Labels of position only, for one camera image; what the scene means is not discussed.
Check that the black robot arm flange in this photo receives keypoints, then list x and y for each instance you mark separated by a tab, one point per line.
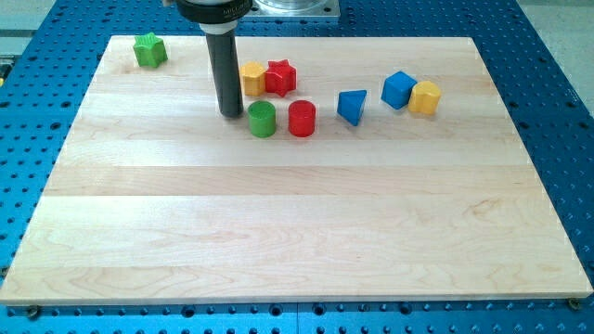
211	12

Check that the red star block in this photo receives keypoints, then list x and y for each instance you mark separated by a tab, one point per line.
280	77

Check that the green star block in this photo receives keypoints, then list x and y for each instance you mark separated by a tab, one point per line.
149	50

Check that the red cylinder block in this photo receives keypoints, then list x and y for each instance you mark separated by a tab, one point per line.
302	118

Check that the green cylinder block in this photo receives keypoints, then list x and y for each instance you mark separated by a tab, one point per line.
262	118

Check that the light wooden board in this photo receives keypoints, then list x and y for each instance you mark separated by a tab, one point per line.
157	198

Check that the blue triangle block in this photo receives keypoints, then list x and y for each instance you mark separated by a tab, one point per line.
351	105

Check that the yellow pentagon block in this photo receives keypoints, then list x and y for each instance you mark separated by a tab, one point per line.
252	75

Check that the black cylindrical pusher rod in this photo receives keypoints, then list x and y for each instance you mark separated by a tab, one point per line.
221	43

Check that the blue cube block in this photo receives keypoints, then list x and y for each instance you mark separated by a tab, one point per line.
397	89

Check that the yellow heart block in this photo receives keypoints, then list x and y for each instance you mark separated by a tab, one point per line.
424	98

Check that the left board stop screw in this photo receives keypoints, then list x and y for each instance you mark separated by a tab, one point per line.
33	311

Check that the board stop screw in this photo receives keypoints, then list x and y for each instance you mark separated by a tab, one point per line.
33	311
574	304

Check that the right board stop screw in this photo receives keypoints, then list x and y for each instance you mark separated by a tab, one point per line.
574	304

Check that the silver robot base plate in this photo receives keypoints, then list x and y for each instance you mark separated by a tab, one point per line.
294	10

